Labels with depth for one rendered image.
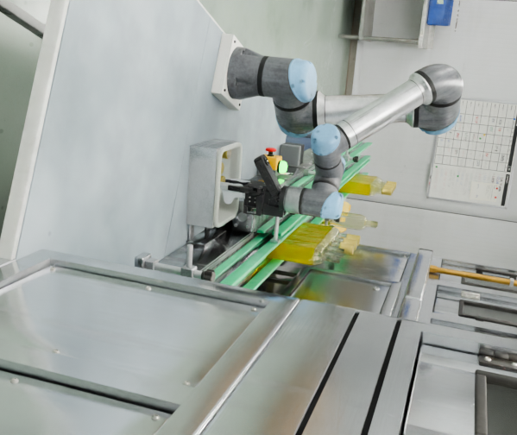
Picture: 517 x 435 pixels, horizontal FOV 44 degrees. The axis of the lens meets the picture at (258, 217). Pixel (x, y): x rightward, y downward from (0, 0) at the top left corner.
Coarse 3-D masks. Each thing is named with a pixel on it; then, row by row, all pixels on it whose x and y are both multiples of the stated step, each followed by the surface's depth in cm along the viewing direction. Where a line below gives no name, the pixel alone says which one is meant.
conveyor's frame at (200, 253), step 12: (312, 156) 283; (288, 168) 251; (300, 168) 253; (312, 168) 263; (288, 180) 230; (216, 228) 198; (228, 228) 199; (216, 240) 186; (228, 240) 187; (240, 240) 188; (180, 252) 173; (192, 252) 174; (204, 252) 174; (216, 252) 175; (228, 252) 178; (168, 264) 163; (180, 264) 164; (192, 264) 164; (204, 264) 165; (216, 264) 170
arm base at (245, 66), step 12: (240, 48) 185; (240, 60) 182; (252, 60) 183; (264, 60) 183; (228, 72) 183; (240, 72) 182; (252, 72) 182; (228, 84) 184; (240, 84) 185; (252, 84) 183; (240, 96) 187; (252, 96) 188
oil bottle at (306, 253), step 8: (288, 240) 202; (280, 248) 200; (288, 248) 199; (296, 248) 198; (304, 248) 197; (312, 248) 197; (320, 248) 198; (272, 256) 201; (280, 256) 201; (288, 256) 200; (296, 256) 199; (304, 256) 198; (312, 256) 197; (320, 256) 197; (312, 264) 198
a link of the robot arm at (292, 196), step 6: (294, 186) 178; (288, 192) 176; (294, 192) 176; (300, 192) 182; (288, 198) 176; (294, 198) 175; (288, 204) 176; (294, 204) 175; (288, 210) 177; (294, 210) 177
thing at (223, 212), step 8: (232, 144) 180; (240, 144) 185; (232, 152) 188; (240, 152) 187; (224, 160) 189; (232, 160) 188; (240, 160) 188; (224, 168) 189; (232, 168) 189; (240, 168) 189; (216, 176) 175; (224, 176) 190; (232, 176) 190; (240, 176) 190; (216, 184) 174; (216, 192) 175; (216, 200) 175; (216, 208) 176; (224, 208) 192; (232, 208) 192; (216, 216) 176; (224, 216) 187; (232, 216) 189; (216, 224) 178
